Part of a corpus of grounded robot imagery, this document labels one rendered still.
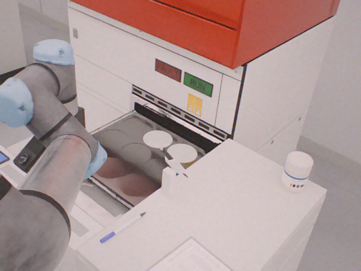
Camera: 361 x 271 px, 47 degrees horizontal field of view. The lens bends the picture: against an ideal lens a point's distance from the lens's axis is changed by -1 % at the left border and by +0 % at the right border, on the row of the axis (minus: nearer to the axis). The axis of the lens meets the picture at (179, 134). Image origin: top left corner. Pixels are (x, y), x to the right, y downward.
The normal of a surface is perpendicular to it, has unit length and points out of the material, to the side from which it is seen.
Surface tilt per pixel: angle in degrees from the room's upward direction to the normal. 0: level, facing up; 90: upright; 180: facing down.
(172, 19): 90
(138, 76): 90
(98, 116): 0
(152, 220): 0
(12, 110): 90
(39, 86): 44
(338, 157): 90
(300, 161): 0
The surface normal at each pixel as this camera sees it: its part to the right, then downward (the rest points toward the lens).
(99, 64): -0.64, 0.40
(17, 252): 0.84, 0.09
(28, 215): 0.87, -0.47
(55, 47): 0.08, -0.81
